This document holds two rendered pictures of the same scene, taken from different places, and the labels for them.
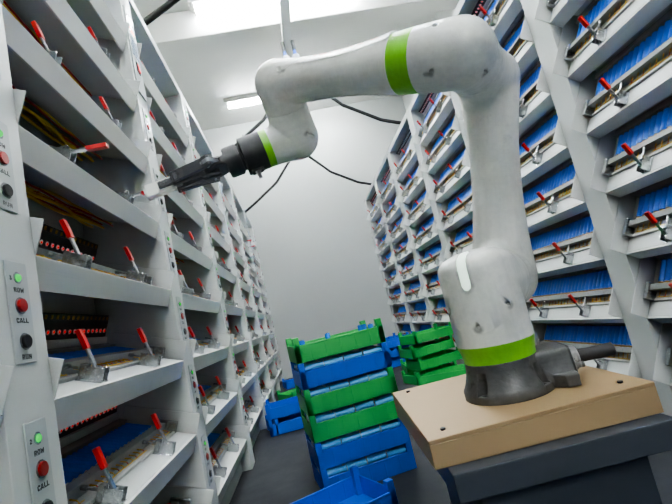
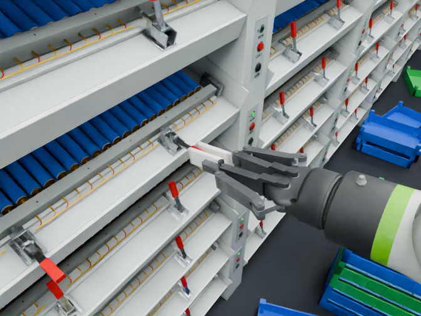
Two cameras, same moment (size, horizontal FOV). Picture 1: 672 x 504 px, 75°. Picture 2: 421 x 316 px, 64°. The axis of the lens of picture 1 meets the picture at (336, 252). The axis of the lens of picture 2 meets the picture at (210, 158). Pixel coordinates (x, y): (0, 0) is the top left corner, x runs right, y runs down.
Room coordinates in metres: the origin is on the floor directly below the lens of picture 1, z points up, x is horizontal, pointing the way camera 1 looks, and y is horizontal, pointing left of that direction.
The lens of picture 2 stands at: (0.71, 0.09, 1.26)
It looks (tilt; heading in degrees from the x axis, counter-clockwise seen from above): 42 degrees down; 45
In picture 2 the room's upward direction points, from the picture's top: straight up
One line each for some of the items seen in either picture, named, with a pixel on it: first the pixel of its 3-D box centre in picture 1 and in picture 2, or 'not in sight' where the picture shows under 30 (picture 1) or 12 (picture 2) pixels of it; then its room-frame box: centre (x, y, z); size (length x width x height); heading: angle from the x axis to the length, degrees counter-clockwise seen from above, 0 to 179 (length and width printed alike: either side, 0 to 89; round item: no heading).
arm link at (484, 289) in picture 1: (486, 301); not in sight; (0.79, -0.24, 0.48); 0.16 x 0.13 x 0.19; 145
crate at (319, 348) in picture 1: (333, 340); not in sight; (1.53, 0.08, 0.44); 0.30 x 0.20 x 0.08; 105
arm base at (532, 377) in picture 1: (537, 366); not in sight; (0.78, -0.29, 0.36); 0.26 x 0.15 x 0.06; 83
